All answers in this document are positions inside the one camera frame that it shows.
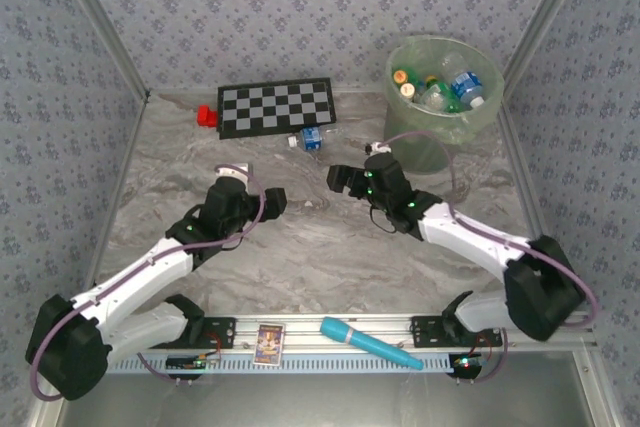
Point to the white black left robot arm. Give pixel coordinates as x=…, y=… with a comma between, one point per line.
x=140, y=272

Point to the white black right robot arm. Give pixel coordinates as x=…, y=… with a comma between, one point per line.
x=465, y=242

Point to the green waste bin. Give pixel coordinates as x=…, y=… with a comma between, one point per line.
x=420, y=162

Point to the translucent green bin liner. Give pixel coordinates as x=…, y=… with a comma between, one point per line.
x=425, y=54

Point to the black grey checkerboard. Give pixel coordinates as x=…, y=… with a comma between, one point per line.
x=275, y=107

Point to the red plastic block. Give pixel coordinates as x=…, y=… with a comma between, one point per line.
x=205, y=117

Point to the small printed card box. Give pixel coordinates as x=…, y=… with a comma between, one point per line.
x=268, y=344

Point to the teal toy microphone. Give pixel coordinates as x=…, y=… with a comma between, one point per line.
x=340, y=332

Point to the small circuit board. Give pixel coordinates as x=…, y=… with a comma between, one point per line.
x=185, y=362
x=465, y=364

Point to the grey metal sheet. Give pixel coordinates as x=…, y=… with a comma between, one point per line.
x=325, y=402

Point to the aluminium frame rail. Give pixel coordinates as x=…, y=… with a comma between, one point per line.
x=524, y=172
x=118, y=197

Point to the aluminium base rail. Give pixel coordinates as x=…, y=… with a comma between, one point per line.
x=310, y=342

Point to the aluminium frame post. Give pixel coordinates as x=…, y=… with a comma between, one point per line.
x=548, y=12
x=104, y=27

